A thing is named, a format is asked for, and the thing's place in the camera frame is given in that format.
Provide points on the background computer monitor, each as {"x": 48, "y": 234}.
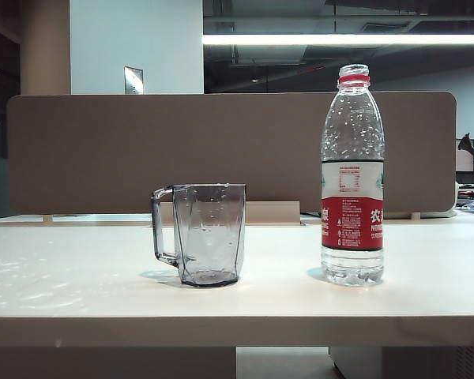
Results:
{"x": 464, "y": 162}

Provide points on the transparent grey plastic mug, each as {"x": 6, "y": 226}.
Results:
{"x": 209, "y": 245}

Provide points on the beige table leg panel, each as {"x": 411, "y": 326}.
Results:
{"x": 102, "y": 363}

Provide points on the brown desk partition panel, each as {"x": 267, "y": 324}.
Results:
{"x": 102, "y": 158}

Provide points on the white ceiling light strip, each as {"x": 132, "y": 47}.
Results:
{"x": 300, "y": 39}

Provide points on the clear red-label water bottle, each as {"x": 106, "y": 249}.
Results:
{"x": 351, "y": 221}

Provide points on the silver wall plate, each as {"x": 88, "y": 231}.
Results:
{"x": 133, "y": 80}

